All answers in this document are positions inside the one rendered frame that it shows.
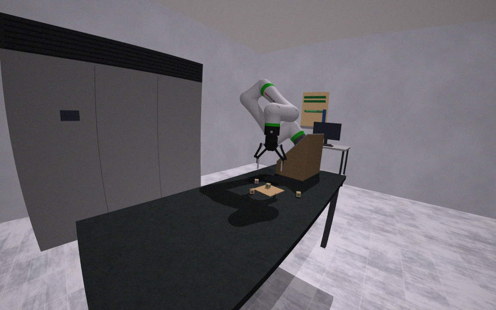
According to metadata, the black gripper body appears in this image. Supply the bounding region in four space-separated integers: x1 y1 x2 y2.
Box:
264 136 278 151

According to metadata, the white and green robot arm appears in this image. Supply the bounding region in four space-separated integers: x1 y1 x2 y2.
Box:
240 79 306 145

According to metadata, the tan flat square mat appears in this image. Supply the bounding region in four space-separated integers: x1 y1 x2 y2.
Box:
254 185 284 197

